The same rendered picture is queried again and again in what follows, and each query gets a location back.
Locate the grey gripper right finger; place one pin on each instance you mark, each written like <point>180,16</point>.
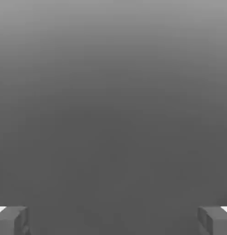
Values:
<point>216,222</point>

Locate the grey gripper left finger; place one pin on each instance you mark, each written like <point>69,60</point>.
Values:
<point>8,222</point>

